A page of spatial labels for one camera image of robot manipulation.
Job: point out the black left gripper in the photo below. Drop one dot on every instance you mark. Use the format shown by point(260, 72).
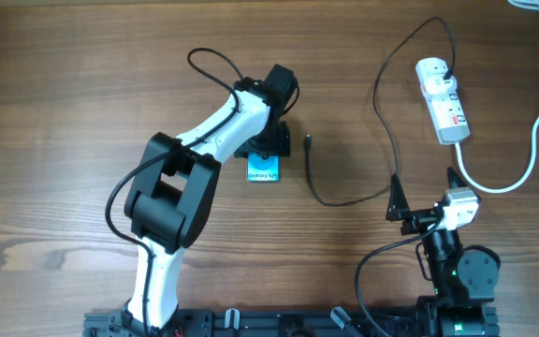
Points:
point(281, 146)

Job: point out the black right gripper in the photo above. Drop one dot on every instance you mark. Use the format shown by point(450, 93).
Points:
point(400, 210)

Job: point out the blue screen Galaxy smartphone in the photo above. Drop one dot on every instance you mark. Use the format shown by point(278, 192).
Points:
point(262, 170)

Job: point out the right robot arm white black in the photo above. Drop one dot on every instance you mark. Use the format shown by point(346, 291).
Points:
point(463, 277)

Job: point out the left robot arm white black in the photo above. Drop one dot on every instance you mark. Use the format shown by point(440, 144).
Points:
point(169, 202)

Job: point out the white USB charger plug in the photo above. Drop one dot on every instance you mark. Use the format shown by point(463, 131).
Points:
point(437, 87)

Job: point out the white power strip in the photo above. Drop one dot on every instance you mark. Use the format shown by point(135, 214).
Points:
point(447, 115)

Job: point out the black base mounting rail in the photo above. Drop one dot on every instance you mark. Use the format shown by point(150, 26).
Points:
point(394, 321)

